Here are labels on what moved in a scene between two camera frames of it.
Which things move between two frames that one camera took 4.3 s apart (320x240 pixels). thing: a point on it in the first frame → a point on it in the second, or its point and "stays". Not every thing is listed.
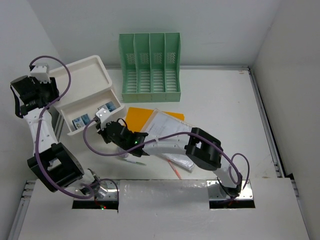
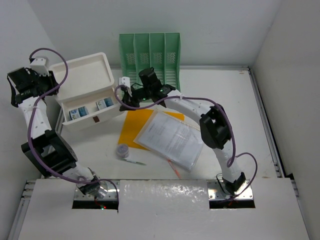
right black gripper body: x=107 y=136 → x=137 y=95
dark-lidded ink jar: x=122 y=153 stays
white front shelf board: x=163 y=210 stays
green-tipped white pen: x=134 y=162 stays
